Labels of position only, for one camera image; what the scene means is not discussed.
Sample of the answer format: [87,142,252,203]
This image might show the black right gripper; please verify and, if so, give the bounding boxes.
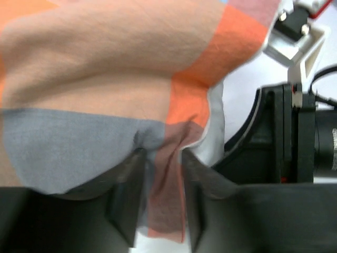
[212,83,337,184]

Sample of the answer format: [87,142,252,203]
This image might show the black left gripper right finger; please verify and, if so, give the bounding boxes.
[182,150,336,252]

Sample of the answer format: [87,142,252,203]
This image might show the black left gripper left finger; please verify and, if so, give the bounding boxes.
[1,149,146,252]

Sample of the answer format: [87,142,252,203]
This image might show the orange blue checked pillowcase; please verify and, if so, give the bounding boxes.
[1,1,281,242]

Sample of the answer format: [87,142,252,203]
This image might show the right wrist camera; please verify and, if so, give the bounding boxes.
[264,0,332,86]

